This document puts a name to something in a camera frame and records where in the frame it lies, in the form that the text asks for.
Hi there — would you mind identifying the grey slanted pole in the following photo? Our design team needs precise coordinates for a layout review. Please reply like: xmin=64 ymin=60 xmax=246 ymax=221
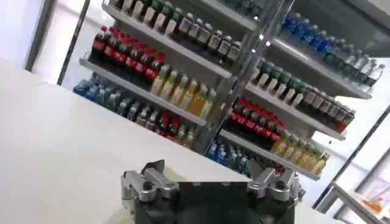
xmin=23 ymin=0 xmax=58 ymax=72

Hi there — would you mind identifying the plastic bag with orange item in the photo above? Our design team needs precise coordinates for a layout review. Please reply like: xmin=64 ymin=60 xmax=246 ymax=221
xmin=361 ymin=196 xmax=385 ymax=214

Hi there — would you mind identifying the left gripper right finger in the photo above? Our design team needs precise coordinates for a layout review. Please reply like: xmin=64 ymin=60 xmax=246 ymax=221
xmin=246 ymin=158 xmax=306 ymax=204

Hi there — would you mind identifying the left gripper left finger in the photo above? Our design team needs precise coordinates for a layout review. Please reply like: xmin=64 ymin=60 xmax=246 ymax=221
xmin=121 ymin=159 xmax=180 ymax=204

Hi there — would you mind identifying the green shirt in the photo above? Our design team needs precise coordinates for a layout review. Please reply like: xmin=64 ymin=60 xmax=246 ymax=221
xmin=105 ymin=166 xmax=185 ymax=224

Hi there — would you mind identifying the white side table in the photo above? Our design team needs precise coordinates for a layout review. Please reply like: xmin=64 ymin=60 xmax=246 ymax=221
xmin=315 ymin=181 xmax=390 ymax=224

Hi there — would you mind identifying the black slanted pole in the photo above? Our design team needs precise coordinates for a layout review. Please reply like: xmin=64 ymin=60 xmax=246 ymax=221
xmin=311 ymin=105 xmax=390 ymax=210
xmin=56 ymin=0 xmax=91 ymax=86

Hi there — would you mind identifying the shelf unit with bottles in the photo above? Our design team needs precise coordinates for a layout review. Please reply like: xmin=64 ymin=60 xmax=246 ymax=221
xmin=73 ymin=0 xmax=241 ymax=150
xmin=205 ymin=0 xmax=387 ymax=181

